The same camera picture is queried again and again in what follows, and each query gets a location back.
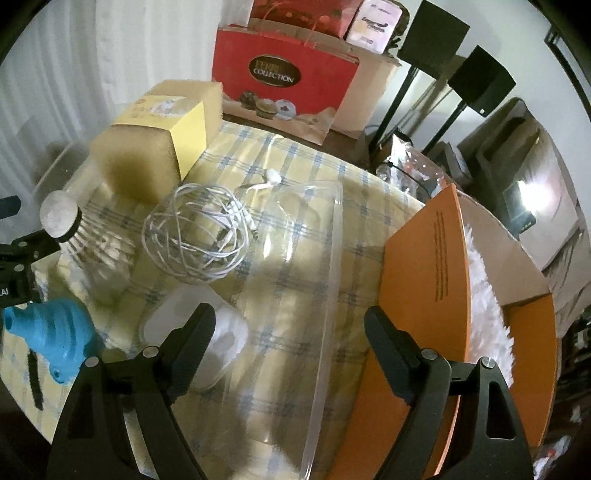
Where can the white pink small box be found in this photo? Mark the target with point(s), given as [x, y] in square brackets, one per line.
[374, 24]

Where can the red gift box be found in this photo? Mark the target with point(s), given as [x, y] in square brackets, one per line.
[331, 17]

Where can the yellow sponge with paper sleeve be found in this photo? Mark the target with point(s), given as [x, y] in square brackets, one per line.
[151, 147]

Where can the bright lamp device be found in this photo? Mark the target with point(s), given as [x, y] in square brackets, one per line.
[527, 203]

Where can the clear plastic tray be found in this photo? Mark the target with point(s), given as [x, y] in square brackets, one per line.
[264, 418]

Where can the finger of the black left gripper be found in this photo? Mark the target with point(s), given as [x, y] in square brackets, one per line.
[9, 206]
[20, 254]

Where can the white fluffy duster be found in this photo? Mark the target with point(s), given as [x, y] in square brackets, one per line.
[489, 336]

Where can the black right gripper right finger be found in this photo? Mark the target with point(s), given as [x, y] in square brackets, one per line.
[488, 439]

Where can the white square box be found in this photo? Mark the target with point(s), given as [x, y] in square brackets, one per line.
[210, 349]

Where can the white feather shuttlecock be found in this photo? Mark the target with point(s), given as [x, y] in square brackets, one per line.
[99, 259]

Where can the red Ferrero Collection bag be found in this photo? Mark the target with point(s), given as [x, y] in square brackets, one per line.
[281, 82]

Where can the yellow plaid tablecloth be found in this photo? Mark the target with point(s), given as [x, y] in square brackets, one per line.
[252, 162]

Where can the beige sofa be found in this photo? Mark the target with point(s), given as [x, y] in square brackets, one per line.
[521, 177]

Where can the blue silicone funnel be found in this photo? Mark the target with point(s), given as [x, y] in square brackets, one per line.
[60, 330]

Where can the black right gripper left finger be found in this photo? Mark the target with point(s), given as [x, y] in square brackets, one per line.
[91, 439]

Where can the brown cardboard box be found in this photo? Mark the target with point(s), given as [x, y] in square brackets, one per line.
[370, 83]

